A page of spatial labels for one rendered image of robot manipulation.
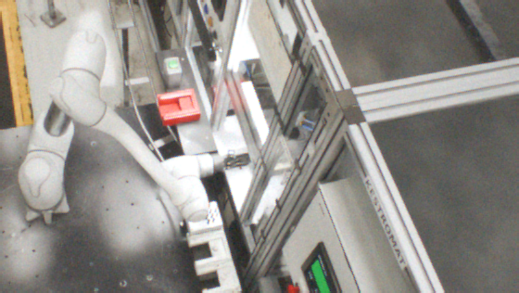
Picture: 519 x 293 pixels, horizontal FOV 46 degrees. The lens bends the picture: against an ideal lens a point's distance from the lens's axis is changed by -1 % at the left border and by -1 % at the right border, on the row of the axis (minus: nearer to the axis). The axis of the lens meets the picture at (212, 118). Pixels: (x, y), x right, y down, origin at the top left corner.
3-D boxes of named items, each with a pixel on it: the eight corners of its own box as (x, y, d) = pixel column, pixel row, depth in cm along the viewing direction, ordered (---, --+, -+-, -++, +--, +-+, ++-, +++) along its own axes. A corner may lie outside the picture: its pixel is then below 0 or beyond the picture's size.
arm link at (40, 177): (18, 208, 249) (9, 185, 231) (29, 168, 259) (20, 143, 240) (59, 212, 250) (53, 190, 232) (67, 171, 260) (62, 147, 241)
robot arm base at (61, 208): (27, 231, 251) (25, 226, 246) (19, 183, 261) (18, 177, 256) (71, 222, 255) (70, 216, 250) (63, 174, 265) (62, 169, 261)
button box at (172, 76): (162, 74, 270) (163, 58, 260) (180, 71, 271) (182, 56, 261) (167, 89, 266) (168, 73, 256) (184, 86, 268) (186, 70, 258)
